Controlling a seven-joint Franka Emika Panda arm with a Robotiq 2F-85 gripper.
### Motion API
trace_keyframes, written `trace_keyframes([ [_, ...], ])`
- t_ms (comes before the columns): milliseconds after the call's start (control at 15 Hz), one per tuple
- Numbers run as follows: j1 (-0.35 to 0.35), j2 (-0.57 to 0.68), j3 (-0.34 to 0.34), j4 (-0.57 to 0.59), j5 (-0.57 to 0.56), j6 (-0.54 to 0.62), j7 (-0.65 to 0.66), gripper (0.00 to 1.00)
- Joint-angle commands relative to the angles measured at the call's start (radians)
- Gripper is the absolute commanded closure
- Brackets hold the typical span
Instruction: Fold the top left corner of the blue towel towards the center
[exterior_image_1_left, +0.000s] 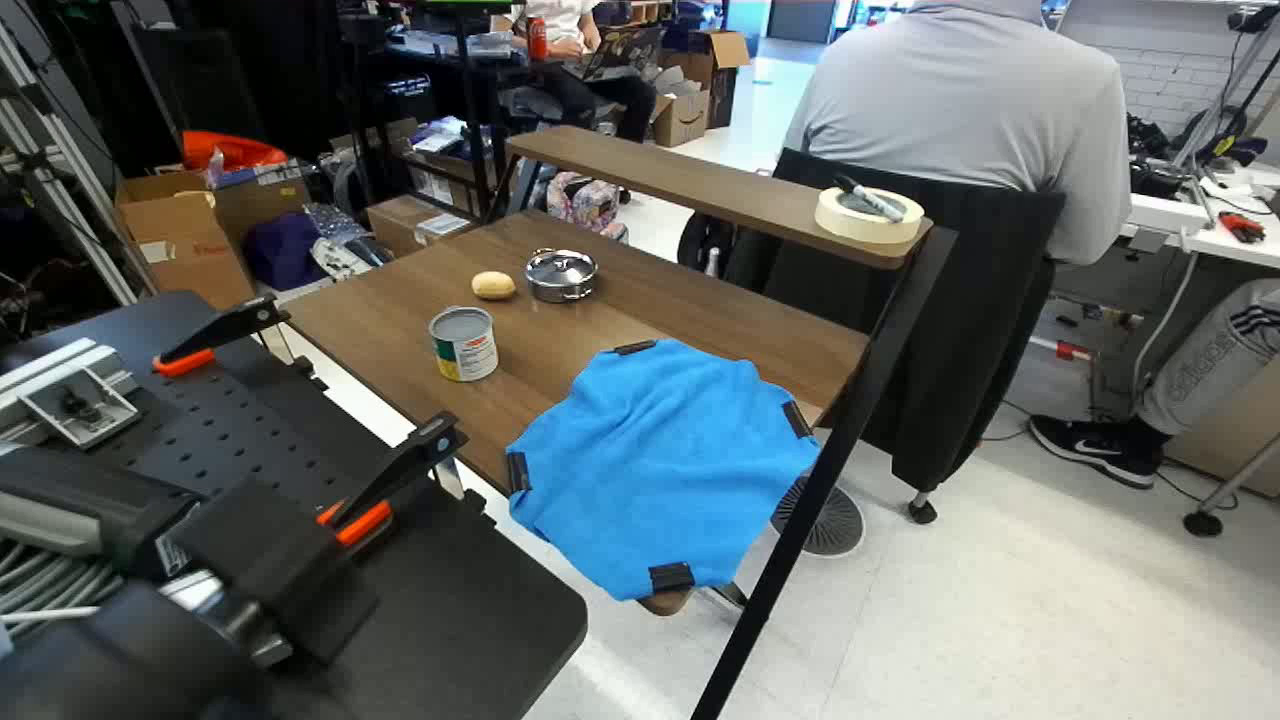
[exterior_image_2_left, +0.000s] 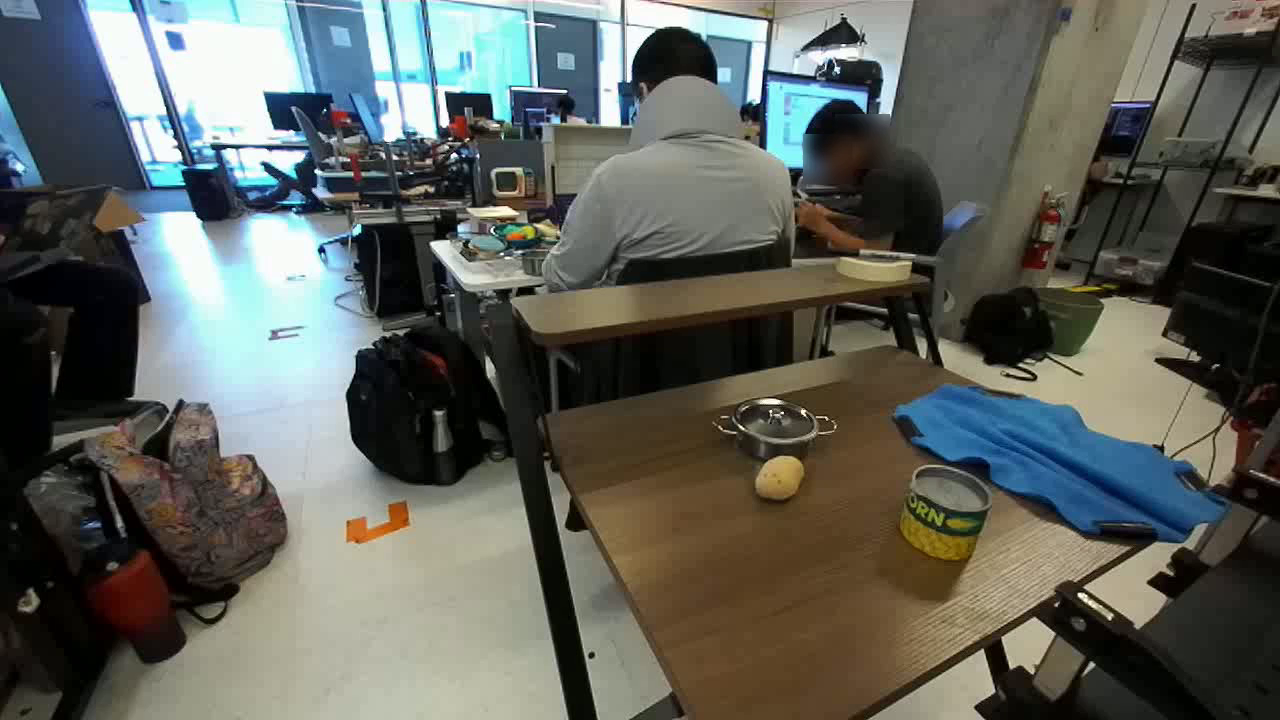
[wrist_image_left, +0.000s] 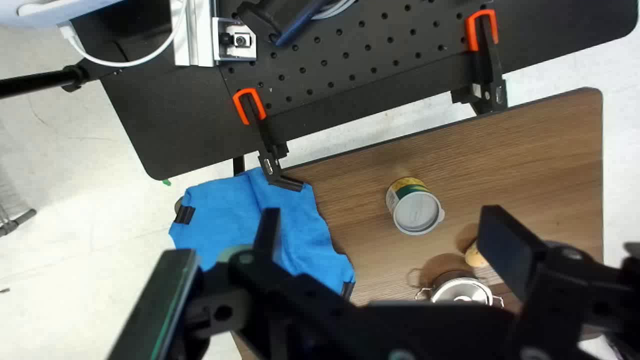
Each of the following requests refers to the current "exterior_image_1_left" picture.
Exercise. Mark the blue towel with black corners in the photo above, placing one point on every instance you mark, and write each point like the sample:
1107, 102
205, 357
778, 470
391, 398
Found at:
663, 466

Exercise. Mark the small metal pot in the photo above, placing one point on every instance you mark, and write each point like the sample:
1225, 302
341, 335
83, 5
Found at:
563, 275

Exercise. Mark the yellow potato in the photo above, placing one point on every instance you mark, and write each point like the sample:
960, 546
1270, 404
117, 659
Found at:
494, 284

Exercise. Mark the pink white patterned bag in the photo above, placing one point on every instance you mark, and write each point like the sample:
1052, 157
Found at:
586, 200

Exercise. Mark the tin can with green label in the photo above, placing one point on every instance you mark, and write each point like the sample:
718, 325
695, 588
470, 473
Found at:
461, 349

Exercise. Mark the wooden desk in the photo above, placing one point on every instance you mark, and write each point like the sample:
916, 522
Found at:
665, 174

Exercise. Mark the round table foot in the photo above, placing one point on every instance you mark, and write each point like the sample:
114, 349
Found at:
833, 522

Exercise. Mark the white tape roll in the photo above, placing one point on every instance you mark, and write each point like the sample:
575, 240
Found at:
866, 218

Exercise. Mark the stacked cardboard boxes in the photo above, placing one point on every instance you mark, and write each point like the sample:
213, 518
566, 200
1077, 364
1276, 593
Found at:
695, 85

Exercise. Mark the black shelving unit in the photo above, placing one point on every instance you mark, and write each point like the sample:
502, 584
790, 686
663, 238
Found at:
461, 104

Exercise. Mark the black office chair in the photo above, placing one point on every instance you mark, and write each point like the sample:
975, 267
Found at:
975, 320

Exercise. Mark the dark blue bag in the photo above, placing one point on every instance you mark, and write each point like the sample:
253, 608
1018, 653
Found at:
280, 248

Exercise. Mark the person in grey shirt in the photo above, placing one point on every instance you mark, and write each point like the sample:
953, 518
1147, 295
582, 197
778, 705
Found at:
975, 104

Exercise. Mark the red and white marker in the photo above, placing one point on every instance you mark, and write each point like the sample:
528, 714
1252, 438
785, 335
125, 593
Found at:
1060, 349

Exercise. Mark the black sneaker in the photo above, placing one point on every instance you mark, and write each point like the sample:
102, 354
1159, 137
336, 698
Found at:
1092, 444

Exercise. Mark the orange plastic item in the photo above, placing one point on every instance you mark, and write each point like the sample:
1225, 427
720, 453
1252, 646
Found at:
225, 146

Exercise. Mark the large open cardboard box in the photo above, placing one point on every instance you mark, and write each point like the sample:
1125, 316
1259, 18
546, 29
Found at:
185, 240

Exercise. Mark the white desk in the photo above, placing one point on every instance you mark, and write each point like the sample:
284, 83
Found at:
1200, 226

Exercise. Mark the black metal frame post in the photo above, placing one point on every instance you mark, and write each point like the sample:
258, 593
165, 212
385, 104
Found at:
825, 466

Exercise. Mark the aluminium extrusion rail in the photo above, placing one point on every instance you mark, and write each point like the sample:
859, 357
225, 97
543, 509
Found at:
66, 394

